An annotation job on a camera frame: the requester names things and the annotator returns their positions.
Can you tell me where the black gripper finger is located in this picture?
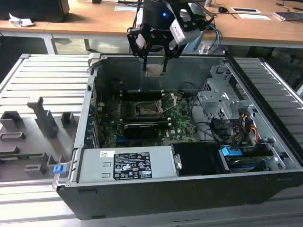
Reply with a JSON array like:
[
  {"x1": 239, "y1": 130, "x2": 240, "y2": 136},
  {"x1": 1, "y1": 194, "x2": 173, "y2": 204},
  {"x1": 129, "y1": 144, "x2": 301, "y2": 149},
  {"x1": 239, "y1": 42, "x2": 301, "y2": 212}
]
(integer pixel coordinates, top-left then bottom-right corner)
[
  {"x1": 127, "y1": 26, "x2": 152, "y2": 71},
  {"x1": 162, "y1": 35, "x2": 183, "y2": 73}
]

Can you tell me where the silver square CPU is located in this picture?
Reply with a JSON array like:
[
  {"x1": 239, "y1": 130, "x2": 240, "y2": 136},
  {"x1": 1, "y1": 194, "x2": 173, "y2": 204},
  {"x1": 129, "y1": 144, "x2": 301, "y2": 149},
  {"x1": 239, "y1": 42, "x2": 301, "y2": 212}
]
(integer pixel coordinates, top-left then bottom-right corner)
[{"x1": 143, "y1": 65, "x2": 164, "y2": 78}]

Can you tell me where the wooden desk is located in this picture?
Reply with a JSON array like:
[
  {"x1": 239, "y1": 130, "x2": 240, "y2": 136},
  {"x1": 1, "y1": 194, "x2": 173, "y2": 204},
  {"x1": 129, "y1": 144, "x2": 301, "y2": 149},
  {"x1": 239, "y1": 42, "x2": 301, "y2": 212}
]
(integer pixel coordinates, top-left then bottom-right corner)
[{"x1": 0, "y1": 0, "x2": 303, "y2": 56}]

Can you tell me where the grey plastic case latch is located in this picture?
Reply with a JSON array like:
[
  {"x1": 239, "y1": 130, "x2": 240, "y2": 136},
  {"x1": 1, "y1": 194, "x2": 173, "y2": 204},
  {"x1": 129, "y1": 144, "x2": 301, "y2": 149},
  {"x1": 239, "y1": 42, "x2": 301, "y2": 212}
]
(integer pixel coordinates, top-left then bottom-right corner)
[{"x1": 87, "y1": 53, "x2": 102, "y2": 69}]

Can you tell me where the metal drive cage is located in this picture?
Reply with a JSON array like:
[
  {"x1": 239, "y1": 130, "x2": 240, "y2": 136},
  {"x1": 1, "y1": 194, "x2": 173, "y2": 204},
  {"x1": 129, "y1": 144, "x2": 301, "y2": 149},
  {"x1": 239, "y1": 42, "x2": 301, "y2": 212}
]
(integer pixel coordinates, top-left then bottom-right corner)
[{"x1": 197, "y1": 65, "x2": 261, "y2": 123}]

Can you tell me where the green motherboard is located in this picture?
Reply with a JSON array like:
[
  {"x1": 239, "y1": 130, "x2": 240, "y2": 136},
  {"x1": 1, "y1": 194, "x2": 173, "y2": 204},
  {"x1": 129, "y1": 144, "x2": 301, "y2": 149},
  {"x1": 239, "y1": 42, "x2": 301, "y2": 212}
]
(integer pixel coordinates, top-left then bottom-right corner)
[{"x1": 96, "y1": 89, "x2": 202, "y2": 149}]

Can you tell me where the black graphics card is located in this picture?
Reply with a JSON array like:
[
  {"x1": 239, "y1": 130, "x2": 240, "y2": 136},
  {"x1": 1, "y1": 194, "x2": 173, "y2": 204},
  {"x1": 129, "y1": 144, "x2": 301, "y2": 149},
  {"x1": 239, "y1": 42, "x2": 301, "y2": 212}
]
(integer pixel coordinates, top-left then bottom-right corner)
[{"x1": 123, "y1": 122, "x2": 160, "y2": 140}]

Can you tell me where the black drive connector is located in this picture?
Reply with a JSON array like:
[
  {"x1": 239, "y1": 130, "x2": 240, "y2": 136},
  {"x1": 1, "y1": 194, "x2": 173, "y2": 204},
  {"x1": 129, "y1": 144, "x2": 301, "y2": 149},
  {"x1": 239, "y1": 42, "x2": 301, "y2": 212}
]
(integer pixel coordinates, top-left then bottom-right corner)
[{"x1": 210, "y1": 117, "x2": 230, "y2": 144}]

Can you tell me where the crumpled white paper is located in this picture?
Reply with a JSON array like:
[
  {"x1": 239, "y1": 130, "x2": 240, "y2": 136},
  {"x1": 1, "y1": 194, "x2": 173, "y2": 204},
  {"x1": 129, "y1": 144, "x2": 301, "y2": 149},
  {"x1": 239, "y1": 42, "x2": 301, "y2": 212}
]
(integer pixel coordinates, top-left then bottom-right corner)
[{"x1": 9, "y1": 13, "x2": 35, "y2": 28}]

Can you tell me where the grey notebook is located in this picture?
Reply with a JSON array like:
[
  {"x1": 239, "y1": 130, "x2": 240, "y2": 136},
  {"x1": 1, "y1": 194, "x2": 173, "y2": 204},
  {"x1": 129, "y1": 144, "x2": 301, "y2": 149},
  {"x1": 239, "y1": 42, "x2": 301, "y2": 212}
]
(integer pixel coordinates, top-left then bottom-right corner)
[{"x1": 273, "y1": 11, "x2": 303, "y2": 24}]

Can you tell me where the hard disk in blue carrier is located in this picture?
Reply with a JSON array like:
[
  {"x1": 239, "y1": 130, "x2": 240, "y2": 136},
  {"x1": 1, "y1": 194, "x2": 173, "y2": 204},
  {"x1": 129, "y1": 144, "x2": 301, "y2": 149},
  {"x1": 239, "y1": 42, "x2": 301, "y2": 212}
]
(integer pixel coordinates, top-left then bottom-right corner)
[{"x1": 220, "y1": 146, "x2": 273, "y2": 175}]

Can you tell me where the grey power supply unit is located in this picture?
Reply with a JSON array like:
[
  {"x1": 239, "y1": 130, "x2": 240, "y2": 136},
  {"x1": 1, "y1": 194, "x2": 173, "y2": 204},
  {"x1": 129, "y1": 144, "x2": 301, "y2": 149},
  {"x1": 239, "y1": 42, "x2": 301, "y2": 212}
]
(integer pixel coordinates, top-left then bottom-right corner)
[{"x1": 77, "y1": 145, "x2": 178, "y2": 185}]

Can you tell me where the grey parts rack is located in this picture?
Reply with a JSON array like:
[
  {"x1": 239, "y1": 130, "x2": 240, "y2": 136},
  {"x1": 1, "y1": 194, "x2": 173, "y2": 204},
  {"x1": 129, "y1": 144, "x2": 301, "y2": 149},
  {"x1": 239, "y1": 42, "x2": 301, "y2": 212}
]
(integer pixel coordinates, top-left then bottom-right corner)
[{"x1": 0, "y1": 96, "x2": 81, "y2": 183}]

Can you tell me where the black open PC case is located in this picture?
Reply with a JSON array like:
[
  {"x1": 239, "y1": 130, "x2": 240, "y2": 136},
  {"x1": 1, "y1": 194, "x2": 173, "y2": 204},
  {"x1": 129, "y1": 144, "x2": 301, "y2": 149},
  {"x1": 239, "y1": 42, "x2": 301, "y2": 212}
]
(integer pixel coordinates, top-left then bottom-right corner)
[{"x1": 52, "y1": 53, "x2": 303, "y2": 220}]

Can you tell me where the green RAM stick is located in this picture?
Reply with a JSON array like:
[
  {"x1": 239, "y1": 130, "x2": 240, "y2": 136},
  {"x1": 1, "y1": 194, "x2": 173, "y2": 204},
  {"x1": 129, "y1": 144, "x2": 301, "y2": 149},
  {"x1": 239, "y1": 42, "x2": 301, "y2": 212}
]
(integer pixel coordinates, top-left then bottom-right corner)
[{"x1": 0, "y1": 153, "x2": 45, "y2": 159}]

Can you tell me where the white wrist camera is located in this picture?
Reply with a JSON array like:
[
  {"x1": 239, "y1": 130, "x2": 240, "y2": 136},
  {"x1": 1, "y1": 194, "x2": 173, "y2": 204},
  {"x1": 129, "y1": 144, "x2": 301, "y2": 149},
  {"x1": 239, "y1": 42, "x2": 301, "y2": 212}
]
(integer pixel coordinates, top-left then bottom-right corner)
[{"x1": 169, "y1": 9, "x2": 201, "y2": 46}]

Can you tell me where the black camera bracket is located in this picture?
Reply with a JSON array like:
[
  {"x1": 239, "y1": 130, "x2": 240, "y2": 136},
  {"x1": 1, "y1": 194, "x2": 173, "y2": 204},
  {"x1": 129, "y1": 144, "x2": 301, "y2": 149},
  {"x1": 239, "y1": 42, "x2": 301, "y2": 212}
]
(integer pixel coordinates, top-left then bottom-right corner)
[{"x1": 165, "y1": 0, "x2": 215, "y2": 33}]

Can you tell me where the white desk cable hatch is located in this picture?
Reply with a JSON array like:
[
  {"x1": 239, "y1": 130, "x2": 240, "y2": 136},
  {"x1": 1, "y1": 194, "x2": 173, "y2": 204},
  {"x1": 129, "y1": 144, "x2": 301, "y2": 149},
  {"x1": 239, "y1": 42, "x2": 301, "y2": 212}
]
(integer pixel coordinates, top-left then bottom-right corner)
[
  {"x1": 114, "y1": 5, "x2": 139, "y2": 12},
  {"x1": 231, "y1": 7, "x2": 262, "y2": 14}
]

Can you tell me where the thin black wire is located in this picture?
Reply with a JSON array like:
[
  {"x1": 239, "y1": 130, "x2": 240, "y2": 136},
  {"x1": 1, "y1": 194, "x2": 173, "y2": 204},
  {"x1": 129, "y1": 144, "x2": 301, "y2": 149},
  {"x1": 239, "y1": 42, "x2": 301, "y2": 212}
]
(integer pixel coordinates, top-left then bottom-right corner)
[{"x1": 179, "y1": 81, "x2": 202, "y2": 95}]

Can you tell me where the blue cable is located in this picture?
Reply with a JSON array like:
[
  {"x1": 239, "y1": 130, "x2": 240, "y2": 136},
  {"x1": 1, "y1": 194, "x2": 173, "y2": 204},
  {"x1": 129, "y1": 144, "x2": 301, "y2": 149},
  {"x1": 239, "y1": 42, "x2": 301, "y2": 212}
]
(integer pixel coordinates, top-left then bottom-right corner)
[{"x1": 208, "y1": 23, "x2": 223, "y2": 52}]

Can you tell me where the thick black wire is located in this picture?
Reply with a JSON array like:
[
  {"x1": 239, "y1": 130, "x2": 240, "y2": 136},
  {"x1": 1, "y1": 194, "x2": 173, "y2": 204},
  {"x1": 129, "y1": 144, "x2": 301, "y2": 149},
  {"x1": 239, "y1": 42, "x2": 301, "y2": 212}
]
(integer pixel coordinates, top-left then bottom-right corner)
[{"x1": 188, "y1": 94, "x2": 222, "y2": 145}]

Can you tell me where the red yellow wire bundle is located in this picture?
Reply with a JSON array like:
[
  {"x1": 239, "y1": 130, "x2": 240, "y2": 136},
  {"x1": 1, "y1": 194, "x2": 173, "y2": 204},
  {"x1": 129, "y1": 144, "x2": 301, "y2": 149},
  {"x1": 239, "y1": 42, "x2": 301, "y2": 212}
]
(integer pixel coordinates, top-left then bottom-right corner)
[{"x1": 227, "y1": 113, "x2": 260, "y2": 147}]

